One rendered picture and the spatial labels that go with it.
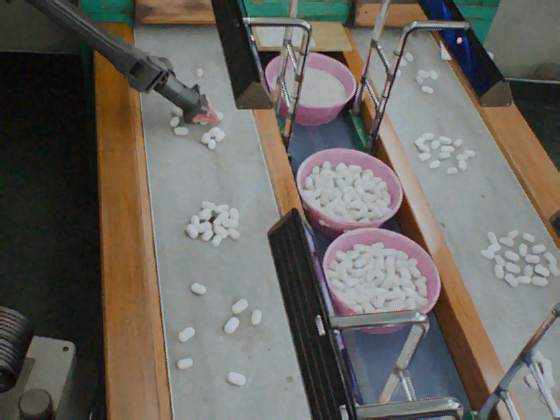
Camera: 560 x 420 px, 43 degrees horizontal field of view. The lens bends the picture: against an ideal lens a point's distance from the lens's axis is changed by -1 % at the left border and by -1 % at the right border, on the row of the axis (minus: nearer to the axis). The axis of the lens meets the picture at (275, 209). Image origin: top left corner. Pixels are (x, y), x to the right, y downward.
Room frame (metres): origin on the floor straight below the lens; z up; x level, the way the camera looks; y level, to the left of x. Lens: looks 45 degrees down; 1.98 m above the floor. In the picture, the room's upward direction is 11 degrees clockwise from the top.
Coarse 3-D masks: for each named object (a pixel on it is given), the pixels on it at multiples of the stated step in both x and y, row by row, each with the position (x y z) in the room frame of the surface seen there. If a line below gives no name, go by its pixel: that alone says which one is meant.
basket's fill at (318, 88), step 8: (288, 72) 1.81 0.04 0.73; (312, 72) 1.84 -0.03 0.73; (320, 72) 1.85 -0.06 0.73; (272, 80) 1.76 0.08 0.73; (288, 80) 1.78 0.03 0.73; (304, 80) 1.78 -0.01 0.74; (312, 80) 1.79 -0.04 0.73; (320, 80) 1.80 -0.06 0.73; (328, 80) 1.81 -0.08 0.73; (336, 80) 1.82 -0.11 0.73; (288, 88) 1.73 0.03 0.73; (304, 88) 1.74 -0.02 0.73; (312, 88) 1.75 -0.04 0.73; (320, 88) 1.76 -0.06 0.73; (328, 88) 1.77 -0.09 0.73; (336, 88) 1.78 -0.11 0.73; (304, 96) 1.71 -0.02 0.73; (312, 96) 1.71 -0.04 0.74; (320, 96) 1.72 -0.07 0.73; (328, 96) 1.74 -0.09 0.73; (336, 96) 1.73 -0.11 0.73; (344, 96) 1.75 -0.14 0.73; (312, 104) 1.68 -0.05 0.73; (320, 104) 1.69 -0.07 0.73; (328, 104) 1.69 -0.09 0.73
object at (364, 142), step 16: (384, 0) 1.69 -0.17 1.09; (384, 16) 1.69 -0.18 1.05; (400, 32) 1.55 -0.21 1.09; (464, 32) 1.58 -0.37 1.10; (368, 48) 1.69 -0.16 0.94; (400, 48) 1.54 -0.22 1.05; (368, 64) 1.68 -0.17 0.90; (384, 64) 1.59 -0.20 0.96; (368, 80) 1.68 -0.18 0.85; (384, 96) 1.54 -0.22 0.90; (352, 112) 1.69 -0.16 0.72; (384, 112) 1.55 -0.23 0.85; (352, 128) 1.66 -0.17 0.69; (368, 144) 1.54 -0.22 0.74
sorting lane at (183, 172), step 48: (144, 48) 1.78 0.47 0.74; (192, 48) 1.83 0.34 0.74; (144, 96) 1.56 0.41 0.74; (192, 144) 1.40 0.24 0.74; (240, 144) 1.44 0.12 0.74; (192, 192) 1.23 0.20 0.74; (240, 192) 1.26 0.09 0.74; (192, 240) 1.08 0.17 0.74; (240, 240) 1.11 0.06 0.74; (240, 288) 0.97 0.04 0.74; (240, 336) 0.85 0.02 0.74; (288, 336) 0.87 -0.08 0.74; (192, 384) 0.72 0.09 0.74; (288, 384) 0.76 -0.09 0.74
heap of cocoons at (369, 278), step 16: (336, 256) 1.12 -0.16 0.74; (352, 256) 1.13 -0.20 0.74; (368, 256) 1.13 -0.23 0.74; (384, 256) 1.16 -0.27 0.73; (400, 256) 1.15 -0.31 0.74; (336, 272) 1.07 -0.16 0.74; (352, 272) 1.08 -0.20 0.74; (368, 272) 1.09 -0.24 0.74; (384, 272) 1.11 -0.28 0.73; (400, 272) 1.11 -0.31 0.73; (416, 272) 1.11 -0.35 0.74; (336, 288) 1.03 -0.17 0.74; (352, 288) 1.03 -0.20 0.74; (368, 288) 1.04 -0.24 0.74; (384, 288) 1.05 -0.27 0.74; (400, 288) 1.07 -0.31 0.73; (416, 288) 1.08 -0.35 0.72; (352, 304) 0.99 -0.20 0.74; (368, 304) 0.99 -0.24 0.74; (384, 304) 1.02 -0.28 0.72; (400, 304) 1.01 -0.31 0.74; (416, 304) 1.03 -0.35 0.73
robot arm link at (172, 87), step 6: (168, 72) 1.48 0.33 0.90; (162, 78) 1.44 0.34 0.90; (168, 78) 1.44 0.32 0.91; (174, 78) 1.45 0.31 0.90; (156, 84) 1.44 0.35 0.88; (162, 84) 1.43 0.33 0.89; (168, 84) 1.43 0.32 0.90; (174, 84) 1.44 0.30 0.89; (180, 84) 1.45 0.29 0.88; (156, 90) 1.42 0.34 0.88; (162, 90) 1.42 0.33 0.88; (168, 90) 1.42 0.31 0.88; (174, 90) 1.43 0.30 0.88; (180, 90) 1.44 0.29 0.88; (168, 96) 1.42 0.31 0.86; (174, 96) 1.43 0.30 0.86
